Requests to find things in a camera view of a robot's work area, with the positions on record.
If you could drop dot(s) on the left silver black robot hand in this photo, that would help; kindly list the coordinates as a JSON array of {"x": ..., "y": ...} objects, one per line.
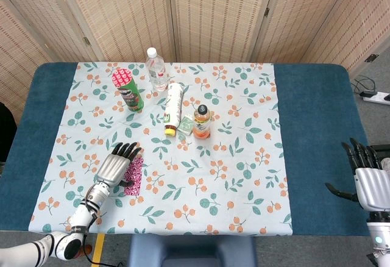
[{"x": 114, "y": 168}]

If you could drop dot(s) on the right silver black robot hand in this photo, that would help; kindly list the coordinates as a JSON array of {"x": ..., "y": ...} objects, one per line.
[{"x": 374, "y": 190}]

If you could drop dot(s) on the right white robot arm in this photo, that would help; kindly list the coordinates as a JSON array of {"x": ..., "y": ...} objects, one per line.
[{"x": 379, "y": 239}]

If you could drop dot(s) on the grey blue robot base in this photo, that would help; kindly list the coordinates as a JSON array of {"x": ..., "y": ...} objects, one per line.
[{"x": 192, "y": 251}]

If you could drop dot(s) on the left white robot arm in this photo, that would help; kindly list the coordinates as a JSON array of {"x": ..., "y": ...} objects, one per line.
[{"x": 82, "y": 215}]

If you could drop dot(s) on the floral print tablecloth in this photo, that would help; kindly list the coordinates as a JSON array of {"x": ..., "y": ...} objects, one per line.
[{"x": 213, "y": 184}]

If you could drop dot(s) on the black box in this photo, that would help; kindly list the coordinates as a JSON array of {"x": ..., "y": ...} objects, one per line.
[{"x": 384, "y": 149}]

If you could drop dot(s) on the green Pringles can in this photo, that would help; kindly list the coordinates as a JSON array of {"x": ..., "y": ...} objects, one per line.
[{"x": 129, "y": 96}]

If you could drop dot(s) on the yellow floor tape strip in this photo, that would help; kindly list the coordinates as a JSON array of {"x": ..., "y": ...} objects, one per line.
[{"x": 98, "y": 248}]

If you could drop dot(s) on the small green white packet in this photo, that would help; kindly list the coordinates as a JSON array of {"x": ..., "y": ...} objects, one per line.
[{"x": 186, "y": 125}]

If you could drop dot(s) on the blue table cover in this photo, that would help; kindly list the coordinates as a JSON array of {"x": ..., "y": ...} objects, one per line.
[{"x": 320, "y": 126}]

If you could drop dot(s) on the red cylinder can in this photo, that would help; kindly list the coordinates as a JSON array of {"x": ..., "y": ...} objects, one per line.
[{"x": 87, "y": 249}]

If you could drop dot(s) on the white bottle yellow cap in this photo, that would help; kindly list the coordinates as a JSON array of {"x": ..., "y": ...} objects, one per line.
[{"x": 173, "y": 105}]

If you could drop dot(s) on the white power strip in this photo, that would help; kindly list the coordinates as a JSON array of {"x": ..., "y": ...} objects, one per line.
[{"x": 377, "y": 97}]

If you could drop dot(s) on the orange drink bottle black cap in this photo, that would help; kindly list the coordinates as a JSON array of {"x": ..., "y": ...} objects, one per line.
[{"x": 201, "y": 126}]

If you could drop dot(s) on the black power adapter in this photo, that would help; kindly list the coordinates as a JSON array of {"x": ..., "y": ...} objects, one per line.
[{"x": 368, "y": 93}]

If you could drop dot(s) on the clear water bottle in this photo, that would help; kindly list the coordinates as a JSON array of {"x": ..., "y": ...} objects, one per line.
[{"x": 156, "y": 75}]

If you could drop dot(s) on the black chair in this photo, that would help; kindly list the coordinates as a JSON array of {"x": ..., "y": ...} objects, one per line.
[{"x": 6, "y": 133}]

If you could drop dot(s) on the black screen hinge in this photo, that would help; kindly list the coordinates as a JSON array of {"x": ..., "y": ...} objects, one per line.
[
  {"x": 371, "y": 57},
  {"x": 266, "y": 11},
  {"x": 86, "y": 41}
]

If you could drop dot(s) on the bamboo folding screen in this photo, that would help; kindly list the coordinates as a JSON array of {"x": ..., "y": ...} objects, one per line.
[{"x": 213, "y": 20}]

